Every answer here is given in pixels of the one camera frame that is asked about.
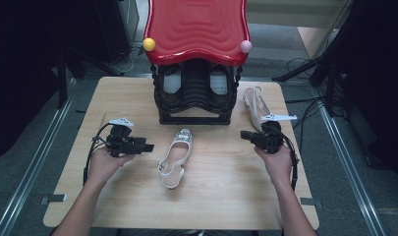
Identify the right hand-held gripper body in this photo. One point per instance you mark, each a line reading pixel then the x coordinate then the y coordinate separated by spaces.
pixel 272 137

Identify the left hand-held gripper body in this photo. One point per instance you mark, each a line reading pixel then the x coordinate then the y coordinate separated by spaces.
pixel 121 144

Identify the white buckled slingback shoe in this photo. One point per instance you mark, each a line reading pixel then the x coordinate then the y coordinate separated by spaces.
pixel 254 105
pixel 178 141

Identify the red and black shoe rack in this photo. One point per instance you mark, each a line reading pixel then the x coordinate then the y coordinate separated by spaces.
pixel 196 29

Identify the person's right hand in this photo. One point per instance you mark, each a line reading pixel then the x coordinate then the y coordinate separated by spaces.
pixel 280 165

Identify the person's left hand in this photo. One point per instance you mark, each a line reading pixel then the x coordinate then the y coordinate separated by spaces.
pixel 103 167

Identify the black tripod stand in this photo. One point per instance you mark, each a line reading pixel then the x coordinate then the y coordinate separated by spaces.
pixel 317 65

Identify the black metal stand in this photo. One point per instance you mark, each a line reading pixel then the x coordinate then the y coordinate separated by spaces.
pixel 61 82

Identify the grey table bracket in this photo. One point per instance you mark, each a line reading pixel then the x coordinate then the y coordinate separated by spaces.
pixel 53 198
pixel 309 201

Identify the aluminium floor rail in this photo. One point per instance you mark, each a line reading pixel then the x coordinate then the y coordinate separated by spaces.
pixel 350 164
pixel 32 164

